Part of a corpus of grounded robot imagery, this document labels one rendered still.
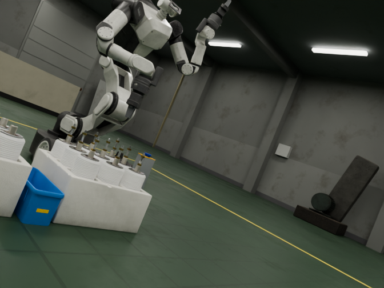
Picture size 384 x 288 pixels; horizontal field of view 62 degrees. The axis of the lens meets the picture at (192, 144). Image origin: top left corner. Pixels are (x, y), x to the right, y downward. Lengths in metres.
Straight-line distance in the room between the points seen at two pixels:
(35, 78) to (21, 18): 5.46
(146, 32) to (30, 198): 1.16
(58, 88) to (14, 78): 0.84
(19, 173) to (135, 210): 0.51
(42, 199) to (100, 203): 0.24
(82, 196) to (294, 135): 8.51
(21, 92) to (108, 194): 5.87
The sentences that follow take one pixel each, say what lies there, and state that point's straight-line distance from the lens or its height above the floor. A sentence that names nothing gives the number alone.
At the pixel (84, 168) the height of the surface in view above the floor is 0.21.
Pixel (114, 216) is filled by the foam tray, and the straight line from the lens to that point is 1.38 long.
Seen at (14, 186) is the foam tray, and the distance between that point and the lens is 1.19.
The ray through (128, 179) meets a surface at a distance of 1.41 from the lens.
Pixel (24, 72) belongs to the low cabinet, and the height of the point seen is 0.58.
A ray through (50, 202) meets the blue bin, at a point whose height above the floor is 0.09.
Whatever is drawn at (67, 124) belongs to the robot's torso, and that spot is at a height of 0.28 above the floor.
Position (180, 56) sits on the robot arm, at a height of 0.97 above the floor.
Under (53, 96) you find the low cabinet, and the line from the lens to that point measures 7.27.
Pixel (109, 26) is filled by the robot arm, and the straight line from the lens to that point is 1.74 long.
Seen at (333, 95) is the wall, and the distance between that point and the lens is 9.54.
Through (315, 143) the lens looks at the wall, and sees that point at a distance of 9.19.
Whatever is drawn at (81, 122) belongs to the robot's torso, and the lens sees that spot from 2.14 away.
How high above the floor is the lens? 0.43
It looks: 1 degrees up
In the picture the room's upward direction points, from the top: 23 degrees clockwise
